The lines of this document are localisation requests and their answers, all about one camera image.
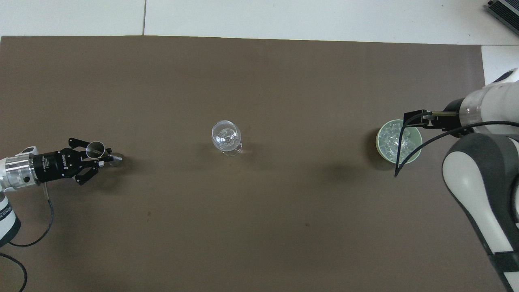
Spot small metal measuring cup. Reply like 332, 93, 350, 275
86, 140, 124, 167

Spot clear ice cubes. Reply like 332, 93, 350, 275
379, 122, 420, 159

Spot grey ribbed metal box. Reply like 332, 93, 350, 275
486, 0, 519, 25

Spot clear wine glass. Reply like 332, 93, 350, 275
211, 120, 243, 157

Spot black cable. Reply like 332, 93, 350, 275
394, 115, 519, 178
0, 182, 55, 292

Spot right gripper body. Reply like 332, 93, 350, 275
426, 99, 464, 133

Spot light green bowl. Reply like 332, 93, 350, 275
375, 118, 423, 165

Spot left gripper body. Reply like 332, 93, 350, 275
32, 148, 86, 184

